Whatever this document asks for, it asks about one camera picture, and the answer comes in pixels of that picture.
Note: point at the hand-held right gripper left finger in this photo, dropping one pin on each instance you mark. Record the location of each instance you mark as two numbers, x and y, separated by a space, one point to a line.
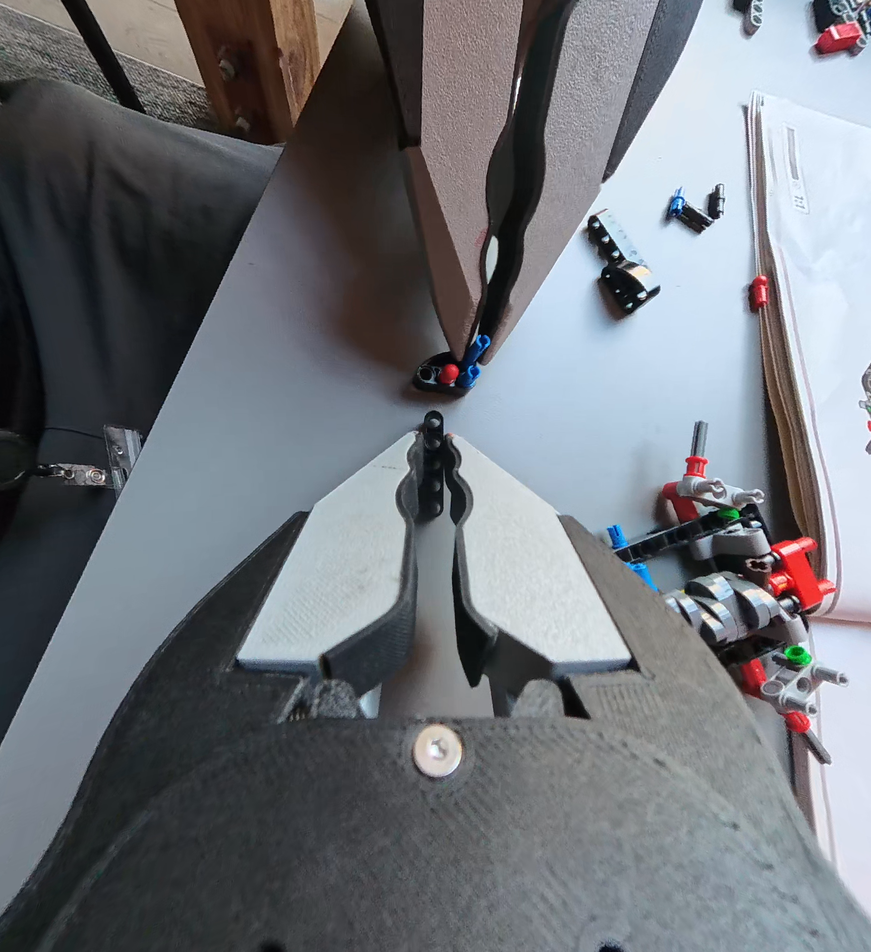
331 580

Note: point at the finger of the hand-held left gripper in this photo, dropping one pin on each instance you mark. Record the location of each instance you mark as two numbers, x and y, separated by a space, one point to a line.
457 149
591 111

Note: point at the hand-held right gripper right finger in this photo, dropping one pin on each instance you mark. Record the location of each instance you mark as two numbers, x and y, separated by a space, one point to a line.
532 587

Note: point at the long black lego beam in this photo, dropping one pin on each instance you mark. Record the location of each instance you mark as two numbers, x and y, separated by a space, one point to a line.
435 461

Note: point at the black lego piece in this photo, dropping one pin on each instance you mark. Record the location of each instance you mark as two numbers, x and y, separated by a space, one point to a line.
428 378

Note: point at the red lego pin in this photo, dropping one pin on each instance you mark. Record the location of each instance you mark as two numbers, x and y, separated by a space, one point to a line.
448 373

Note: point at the short black lego pin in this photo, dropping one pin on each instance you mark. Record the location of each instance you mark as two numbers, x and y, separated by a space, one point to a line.
716 201

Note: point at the black curved lego panel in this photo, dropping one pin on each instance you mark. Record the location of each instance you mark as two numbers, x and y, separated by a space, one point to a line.
628 286

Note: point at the partly built lego assembly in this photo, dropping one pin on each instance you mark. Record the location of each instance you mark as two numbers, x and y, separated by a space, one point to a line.
733 595

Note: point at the red lego connector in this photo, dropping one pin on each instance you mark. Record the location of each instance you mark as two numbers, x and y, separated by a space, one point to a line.
759 292

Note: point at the pile of loose lego pieces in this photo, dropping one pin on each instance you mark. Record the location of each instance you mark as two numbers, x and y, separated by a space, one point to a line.
840 37

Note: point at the lego instruction booklet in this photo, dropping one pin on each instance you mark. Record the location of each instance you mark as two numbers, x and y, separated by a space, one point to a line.
837 260

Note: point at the black connector with blue pin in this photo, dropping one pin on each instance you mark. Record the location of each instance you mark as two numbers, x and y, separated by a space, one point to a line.
695 216

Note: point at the black metal leg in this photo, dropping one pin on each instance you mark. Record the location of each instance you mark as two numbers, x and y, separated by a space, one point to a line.
100 52

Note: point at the wooden post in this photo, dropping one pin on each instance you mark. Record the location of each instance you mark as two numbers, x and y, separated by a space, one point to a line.
257 59

